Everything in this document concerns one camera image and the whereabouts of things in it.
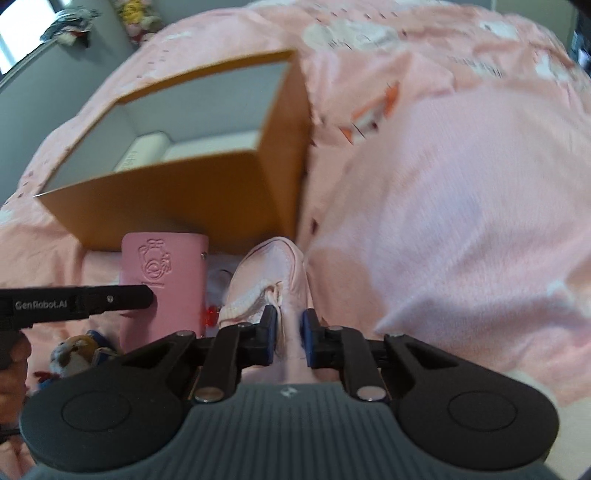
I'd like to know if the plush toy by wall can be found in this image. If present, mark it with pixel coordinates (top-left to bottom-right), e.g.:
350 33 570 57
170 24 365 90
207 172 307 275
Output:
112 0 163 46

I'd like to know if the red panda plush toy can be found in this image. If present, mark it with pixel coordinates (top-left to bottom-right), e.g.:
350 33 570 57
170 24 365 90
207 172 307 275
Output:
33 330 122 391

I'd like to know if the pink fabric pouch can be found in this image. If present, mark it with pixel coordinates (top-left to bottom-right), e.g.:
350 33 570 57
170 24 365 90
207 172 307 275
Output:
217 237 321 384

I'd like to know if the large orange storage box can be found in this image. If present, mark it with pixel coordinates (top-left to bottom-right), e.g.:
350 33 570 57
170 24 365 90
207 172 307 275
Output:
38 50 312 254

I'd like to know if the crumpled cloth on sill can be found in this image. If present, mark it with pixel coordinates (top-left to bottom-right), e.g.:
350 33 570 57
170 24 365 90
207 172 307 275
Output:
40 5 101 48

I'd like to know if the person's left hand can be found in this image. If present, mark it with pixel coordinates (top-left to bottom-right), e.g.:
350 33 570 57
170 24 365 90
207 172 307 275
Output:
0 335 32 424

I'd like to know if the white rectangular case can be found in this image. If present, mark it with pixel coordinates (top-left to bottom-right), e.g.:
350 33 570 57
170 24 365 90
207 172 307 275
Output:
113 132 170 172

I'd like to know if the pink leather card holder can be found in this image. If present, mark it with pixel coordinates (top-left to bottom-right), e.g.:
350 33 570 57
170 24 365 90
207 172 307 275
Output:
119 232 208 352

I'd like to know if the pink printed bed quilt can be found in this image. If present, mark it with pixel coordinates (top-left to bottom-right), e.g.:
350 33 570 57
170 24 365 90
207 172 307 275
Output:
1 1 590 479

